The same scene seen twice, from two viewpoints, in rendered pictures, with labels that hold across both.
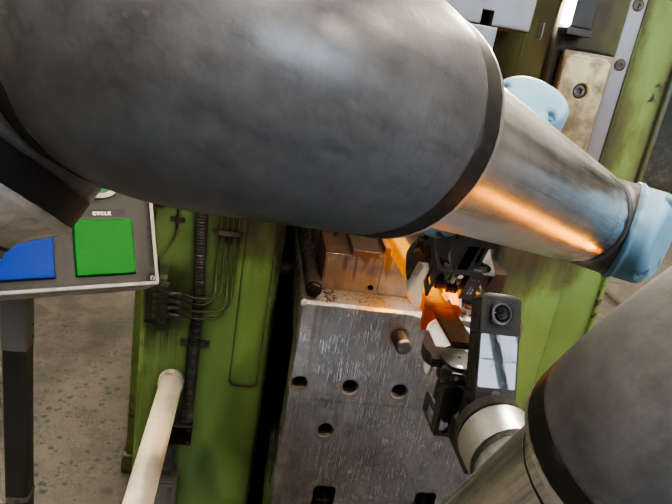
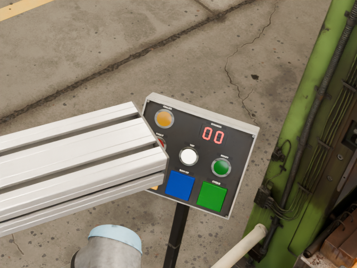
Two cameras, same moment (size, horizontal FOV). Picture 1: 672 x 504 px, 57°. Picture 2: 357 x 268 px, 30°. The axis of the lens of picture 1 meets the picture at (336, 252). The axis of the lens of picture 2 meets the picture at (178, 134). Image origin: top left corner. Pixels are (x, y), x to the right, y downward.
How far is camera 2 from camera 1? 132 cm
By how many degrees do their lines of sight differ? 45
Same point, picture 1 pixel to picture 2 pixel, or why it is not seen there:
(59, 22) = not seen: outside the picture
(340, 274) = (330, 252)
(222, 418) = (280, 261)
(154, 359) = (257, 216)
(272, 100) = not seen: outside the picture
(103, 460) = not seen: hidden behind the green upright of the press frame
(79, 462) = (247, 207)
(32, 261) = (181, 192)
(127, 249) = (220, 202)
